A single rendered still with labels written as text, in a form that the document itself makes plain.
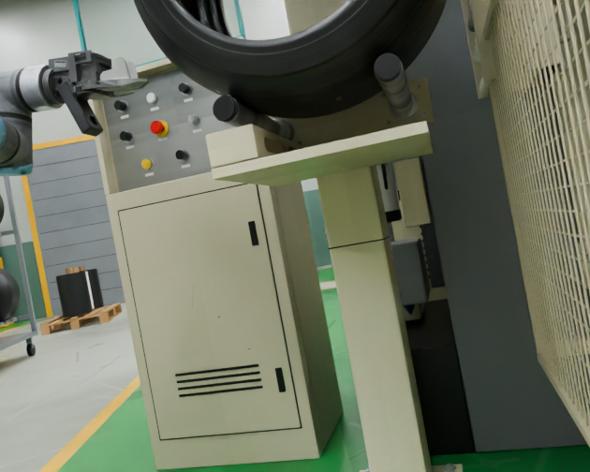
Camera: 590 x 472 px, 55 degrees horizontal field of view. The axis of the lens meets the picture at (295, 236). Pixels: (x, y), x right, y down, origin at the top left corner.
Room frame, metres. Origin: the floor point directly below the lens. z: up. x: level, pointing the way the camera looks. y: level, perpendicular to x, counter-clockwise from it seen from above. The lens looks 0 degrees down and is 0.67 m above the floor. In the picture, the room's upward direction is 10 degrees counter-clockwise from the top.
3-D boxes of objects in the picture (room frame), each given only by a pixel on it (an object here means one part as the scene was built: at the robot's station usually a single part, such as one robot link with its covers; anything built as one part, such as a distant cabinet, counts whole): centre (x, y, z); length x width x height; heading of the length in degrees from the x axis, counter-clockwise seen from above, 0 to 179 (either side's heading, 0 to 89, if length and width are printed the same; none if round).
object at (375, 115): (1.27, -0.15, 0.90); 0.40 x 0.03 x 0.10; 75
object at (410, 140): (1.09, -0.10, 0.80); 0.37 x 0.36 x 0.02; 75
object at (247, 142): (1.13, 0.03, 0.83); 0.36 x 0.09 x 0.06; 165
